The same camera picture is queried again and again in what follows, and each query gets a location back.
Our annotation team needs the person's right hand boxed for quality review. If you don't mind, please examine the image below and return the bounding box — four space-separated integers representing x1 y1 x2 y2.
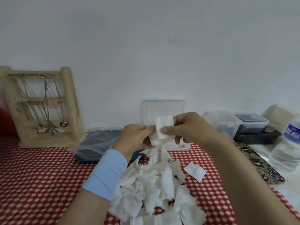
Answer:
162 112 225 148

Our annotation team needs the person's left hand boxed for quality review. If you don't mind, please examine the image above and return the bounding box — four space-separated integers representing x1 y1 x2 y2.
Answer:
111 124 157 162

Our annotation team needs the white cloth square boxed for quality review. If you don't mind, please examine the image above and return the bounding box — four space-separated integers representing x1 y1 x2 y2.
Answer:
149 115 174 146

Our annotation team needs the clear cotton pad box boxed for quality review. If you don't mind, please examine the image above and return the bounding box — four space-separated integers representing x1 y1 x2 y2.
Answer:
140 98 192 152

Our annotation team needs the clear plastic bag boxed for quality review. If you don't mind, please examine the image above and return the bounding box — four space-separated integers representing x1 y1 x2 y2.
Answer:
67 127 123 162

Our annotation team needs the pile of white cotton pads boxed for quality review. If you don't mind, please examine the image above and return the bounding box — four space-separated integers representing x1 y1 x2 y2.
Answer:
109 147 207 225

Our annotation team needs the person's left forearm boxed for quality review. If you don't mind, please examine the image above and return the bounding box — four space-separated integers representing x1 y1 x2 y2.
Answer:
57 188 111 225

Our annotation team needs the person's right forearm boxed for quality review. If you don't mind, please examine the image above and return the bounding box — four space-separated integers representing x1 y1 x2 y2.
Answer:
206 136 300 225

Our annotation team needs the black tray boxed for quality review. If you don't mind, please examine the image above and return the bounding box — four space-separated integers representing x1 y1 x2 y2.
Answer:
233 130 283 145

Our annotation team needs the clear lidded plastic container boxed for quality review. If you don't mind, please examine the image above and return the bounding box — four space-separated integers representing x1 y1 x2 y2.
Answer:
202 111 243 141

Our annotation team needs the light blue wristband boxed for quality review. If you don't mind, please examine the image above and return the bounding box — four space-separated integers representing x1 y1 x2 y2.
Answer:
82 148 128 201

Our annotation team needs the dark blue pouch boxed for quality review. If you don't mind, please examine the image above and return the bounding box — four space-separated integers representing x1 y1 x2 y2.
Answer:
74 130 146 164

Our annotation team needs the clear container with black contents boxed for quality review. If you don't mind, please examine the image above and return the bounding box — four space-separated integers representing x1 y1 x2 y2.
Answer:
234 113 269 133

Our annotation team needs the wooden jewelry stand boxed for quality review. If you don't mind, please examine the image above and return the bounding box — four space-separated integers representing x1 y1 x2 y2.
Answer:
0 66 87 148

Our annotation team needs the phone with patterned case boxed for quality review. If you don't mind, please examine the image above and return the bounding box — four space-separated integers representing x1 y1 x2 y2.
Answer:
234 142 285 185

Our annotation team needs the beige plastic tub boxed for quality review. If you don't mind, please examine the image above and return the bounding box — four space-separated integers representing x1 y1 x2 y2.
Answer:
261 104 297 134

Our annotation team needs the clear plastic water bottle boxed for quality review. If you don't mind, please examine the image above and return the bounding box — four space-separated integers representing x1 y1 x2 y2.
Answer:
269 117 300 173

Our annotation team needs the red checkered tablecloth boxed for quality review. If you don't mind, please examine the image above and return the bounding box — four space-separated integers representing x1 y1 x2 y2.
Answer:
0 136 300 225

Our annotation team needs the red framed mirror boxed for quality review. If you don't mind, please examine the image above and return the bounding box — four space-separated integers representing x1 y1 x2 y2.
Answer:
0 106 18 136

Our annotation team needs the ring pendant necklace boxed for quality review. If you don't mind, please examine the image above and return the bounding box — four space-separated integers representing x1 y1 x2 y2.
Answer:
53 78 68 128

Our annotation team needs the leaf pendant necklace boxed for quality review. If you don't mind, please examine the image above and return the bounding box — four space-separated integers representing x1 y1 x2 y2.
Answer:
41 76 60 137

